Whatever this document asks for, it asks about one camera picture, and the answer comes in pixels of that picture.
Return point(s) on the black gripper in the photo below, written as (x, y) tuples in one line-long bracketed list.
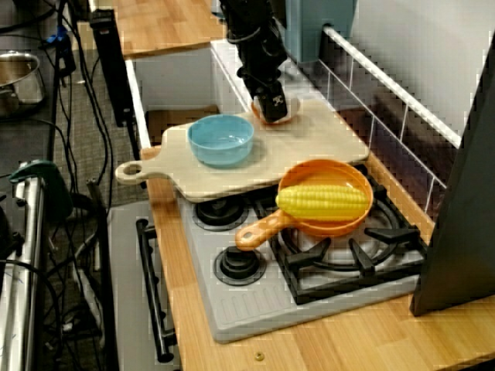
[(261, 62)]

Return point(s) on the light blue bowl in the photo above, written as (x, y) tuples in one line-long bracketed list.
[(220, 150)]

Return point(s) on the orange toy frying pan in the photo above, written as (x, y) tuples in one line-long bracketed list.
[(325, 172)]

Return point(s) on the yellow toy corn cob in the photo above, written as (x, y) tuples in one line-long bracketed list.
[(321, 203)]

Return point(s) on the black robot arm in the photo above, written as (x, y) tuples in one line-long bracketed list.
[(247, 15)]

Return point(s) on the wooden cutting board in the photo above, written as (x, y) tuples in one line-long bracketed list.
[(317, 143)]

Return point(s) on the white toy sink unit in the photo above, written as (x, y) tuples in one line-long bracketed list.
[(174, 77)]

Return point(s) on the teal box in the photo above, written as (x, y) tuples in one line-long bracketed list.
[(328, 23)]

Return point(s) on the black stove knob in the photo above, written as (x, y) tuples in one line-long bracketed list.
[(220, 214), (239, 268)]

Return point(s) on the dark tile backsplash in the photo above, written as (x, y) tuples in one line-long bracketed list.
[(386, 127)]

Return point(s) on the black burner grate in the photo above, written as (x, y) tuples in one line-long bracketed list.
[(305, 259)]

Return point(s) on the grey toy stove top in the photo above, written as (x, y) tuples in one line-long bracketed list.
[(251, 309)]

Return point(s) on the green clamp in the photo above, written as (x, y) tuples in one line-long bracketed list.
[(50, 181)]

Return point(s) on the black slanted side panel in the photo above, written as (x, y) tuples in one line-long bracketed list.
[(460, 232)]

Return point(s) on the grey oven door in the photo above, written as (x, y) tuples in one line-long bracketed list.
[(123, 290)]

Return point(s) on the steel pot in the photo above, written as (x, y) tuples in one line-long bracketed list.
[(19, 85)]

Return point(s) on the brass counter screw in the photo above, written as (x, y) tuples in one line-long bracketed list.
[(258, 356)]

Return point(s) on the black upright post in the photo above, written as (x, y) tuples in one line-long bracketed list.
[(110, 69)]

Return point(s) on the aluminium rail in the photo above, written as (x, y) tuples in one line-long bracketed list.
[(23, 270)]

